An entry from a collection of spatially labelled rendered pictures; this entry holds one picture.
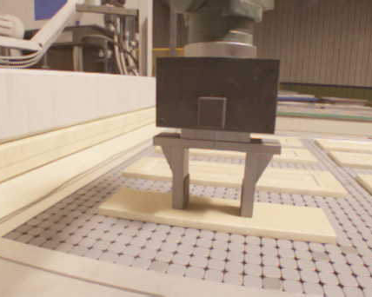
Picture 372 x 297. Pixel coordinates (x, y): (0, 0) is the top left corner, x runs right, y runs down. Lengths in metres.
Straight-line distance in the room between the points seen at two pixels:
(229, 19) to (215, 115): 0.17
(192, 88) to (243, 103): 0.10
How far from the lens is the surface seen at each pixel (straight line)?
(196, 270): 0.47
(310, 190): 0.81
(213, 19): 0.51
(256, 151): 0.54
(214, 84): 0.49
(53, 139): 0.92
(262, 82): 0.49
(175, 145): 0.56
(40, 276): 0.49
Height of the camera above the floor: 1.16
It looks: 13 degrees down
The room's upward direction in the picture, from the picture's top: 1 degrees clockwise
